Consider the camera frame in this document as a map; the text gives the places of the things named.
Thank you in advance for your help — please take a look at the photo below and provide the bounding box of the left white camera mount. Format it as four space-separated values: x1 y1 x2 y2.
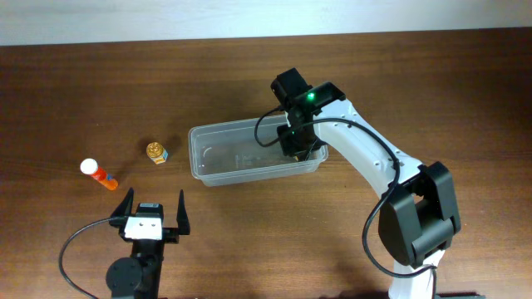
124 217 163 241

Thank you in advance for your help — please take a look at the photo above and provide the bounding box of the black cable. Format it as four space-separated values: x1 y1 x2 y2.
58 216 128 299
254 105 437 299

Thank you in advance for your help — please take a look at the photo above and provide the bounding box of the left black cable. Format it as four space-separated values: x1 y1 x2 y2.
58 216 128 299

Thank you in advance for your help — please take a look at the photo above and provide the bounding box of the orange bottle white cap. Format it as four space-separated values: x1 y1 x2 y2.
80 158 118 190

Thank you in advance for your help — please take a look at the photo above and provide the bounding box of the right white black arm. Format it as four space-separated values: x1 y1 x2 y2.
270 68 461 298

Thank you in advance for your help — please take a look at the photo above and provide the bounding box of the gold lid balm jar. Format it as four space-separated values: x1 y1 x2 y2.
146 142 168 164

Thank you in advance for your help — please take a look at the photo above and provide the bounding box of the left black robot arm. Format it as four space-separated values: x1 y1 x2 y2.
106 189 190 298

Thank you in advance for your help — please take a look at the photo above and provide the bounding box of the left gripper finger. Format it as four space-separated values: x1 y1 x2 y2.
176 189 190 235
109 188 134 227

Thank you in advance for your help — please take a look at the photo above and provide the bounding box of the clear plastic container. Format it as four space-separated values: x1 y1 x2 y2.
188 119 328 187

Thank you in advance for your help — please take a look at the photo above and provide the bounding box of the right black cable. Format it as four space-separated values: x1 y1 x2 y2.
254 105 437 299

